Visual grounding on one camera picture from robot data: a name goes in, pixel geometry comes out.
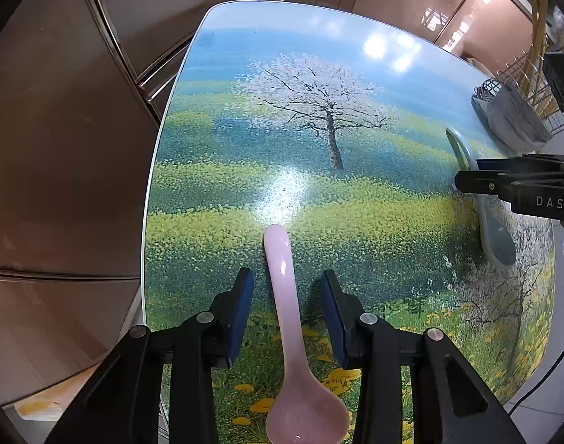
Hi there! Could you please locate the grey cloth wrap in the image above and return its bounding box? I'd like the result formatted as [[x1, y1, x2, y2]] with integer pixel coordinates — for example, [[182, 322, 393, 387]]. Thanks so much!
[[471, 81, 553, 154]]

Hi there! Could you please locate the yellow white packet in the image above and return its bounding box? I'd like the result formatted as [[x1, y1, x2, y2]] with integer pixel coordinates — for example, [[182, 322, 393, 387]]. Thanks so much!
[[14, 399, 64, 421]]

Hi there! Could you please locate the metal wire utensil rack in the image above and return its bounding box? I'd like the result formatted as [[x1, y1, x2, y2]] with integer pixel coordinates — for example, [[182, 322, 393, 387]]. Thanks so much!
[[474, 51, 564, 135]]

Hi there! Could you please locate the pink ceramic spoon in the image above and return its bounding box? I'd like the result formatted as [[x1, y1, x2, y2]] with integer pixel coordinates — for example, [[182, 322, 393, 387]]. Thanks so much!
[[262, 224, 350, 443]]

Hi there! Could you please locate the black cable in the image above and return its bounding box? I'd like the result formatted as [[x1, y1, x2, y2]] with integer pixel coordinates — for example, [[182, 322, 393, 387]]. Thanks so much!
[[508, 355, 550, 416]]

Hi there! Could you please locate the bundle of wooden chopsticks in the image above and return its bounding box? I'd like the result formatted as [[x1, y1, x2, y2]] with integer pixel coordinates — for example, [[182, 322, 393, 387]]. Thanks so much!
[[526, 0, 560, 118]]

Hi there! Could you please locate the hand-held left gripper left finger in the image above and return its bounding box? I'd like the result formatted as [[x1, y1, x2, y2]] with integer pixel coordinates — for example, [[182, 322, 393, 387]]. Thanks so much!
[[46, 267, 255, 444]]

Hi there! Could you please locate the light blue ceramic spoon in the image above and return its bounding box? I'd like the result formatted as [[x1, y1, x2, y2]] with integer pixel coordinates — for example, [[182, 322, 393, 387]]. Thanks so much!
[[445, 127, 517, 268]]

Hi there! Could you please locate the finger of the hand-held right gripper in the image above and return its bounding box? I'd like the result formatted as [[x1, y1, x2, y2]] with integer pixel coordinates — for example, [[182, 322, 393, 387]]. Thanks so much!
[[476, 156, 564, 174], [454, 169, 564, 195]]

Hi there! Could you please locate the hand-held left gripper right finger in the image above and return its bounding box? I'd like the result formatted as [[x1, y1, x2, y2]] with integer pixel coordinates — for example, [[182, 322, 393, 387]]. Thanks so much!
[[320, 269, 525, 444]]

